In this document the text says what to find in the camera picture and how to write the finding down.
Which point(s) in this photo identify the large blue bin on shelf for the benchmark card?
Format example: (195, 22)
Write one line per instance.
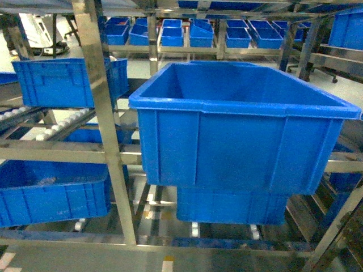
(236, 126)

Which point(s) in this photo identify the blue bin under large bin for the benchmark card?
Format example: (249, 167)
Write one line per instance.
(230, 206)

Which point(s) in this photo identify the blue bin bottom left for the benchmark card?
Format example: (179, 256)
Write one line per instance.
(42, 192)

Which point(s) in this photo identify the blue bin right edge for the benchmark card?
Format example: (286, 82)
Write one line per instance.
(347, 29)

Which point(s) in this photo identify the stainless steel rack frame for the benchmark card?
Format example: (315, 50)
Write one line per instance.
(142, 233)

